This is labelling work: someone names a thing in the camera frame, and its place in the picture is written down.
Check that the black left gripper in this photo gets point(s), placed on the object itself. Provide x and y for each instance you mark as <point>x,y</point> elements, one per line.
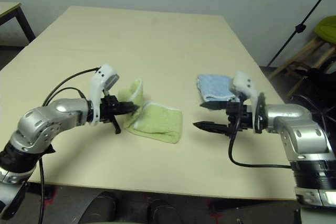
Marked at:
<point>109,108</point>

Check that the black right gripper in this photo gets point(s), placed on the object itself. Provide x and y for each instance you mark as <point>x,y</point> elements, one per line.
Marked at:
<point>241,116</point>

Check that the green towel with white trim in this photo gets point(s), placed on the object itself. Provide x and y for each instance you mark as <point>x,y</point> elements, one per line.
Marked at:
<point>160,121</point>

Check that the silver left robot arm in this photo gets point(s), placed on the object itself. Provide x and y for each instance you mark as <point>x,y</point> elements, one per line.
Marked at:
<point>52,119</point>

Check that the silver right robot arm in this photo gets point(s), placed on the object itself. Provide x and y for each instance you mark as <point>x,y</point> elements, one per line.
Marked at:
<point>302,134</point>

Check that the folded blue towel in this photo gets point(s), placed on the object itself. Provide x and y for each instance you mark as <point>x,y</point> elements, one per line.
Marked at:
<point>215,85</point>

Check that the dark robot left foot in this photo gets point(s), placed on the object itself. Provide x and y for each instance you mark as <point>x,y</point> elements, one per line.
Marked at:
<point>101,208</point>

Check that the dark robot foot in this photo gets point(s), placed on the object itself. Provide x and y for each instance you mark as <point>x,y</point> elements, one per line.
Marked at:
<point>162,212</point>
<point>101,208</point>

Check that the dark robot right foot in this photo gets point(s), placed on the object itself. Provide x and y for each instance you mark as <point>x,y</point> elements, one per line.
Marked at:
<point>162,212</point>

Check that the black office chair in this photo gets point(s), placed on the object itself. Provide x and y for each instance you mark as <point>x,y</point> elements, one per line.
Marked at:
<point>320,82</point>

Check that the black table base bar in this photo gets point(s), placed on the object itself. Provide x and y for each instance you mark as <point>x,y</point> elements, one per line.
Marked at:
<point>42,193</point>

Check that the black tripod stand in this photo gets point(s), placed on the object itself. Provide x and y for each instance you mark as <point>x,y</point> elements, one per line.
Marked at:
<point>299,27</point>

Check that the wooden stool green cushion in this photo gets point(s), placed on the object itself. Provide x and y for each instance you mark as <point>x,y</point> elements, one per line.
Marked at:
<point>328,27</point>

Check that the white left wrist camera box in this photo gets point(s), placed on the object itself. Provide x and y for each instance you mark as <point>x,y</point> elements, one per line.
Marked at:
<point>105,73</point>

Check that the beige side table black frame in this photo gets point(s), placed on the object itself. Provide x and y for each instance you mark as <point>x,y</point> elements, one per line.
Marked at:
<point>8,7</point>

